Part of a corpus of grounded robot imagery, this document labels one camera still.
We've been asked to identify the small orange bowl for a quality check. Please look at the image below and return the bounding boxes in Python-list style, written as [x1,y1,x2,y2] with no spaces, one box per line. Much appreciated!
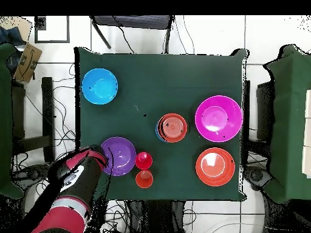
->
[157,112,188,143]

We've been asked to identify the purple bowl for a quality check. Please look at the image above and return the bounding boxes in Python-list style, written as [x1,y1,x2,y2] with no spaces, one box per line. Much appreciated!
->
[100,136,137,177]

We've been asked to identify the red cup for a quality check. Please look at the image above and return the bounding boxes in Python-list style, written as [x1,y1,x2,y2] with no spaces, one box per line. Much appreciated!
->
[135,152,154,171]

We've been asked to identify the dark green table cloth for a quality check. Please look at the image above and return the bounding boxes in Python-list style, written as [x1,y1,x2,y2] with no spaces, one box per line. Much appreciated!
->
[73,46,249,202]

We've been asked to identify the orange cup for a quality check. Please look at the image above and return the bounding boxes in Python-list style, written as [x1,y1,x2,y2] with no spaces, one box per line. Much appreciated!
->
[135,169,154,189]

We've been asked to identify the large pink bowl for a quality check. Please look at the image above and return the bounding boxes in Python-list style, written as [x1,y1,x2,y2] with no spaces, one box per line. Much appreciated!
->
[194,95,244,143]

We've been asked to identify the large light blue bowl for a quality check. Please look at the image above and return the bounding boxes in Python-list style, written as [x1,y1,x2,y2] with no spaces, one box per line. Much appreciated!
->
[81,68,119,106]

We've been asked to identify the large orange bowl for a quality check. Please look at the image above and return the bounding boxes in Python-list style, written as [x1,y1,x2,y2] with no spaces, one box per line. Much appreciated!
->
[195,147,236,187]

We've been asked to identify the black metal stand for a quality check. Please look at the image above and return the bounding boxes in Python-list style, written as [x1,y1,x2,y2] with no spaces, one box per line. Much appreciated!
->
[89,15,174,55]

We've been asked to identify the black box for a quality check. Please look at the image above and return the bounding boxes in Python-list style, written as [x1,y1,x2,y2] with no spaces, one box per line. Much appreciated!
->
[256,81,275,142]

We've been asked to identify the green cloth covered table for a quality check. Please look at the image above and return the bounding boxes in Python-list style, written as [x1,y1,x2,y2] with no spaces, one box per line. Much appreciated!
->
[0,42,25,200]
[262,44,311,204]

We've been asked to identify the brown cardboard box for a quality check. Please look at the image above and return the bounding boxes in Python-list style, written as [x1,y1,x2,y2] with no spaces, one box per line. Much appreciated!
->
[13,42,43,84]

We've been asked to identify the blue fabric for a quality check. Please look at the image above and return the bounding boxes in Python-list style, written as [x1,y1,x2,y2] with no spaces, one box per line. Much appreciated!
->
[0,25,26,47]

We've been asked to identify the black cable tangle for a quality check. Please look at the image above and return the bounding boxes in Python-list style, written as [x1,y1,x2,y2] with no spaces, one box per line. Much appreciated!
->
[12,62,132,233]

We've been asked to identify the black bench frame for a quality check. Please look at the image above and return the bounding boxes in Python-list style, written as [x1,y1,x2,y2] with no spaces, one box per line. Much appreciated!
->
[12,76,56,164]

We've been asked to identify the black square frame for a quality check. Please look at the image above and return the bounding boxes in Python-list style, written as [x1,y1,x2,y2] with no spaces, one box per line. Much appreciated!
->
[34,16,70,44]

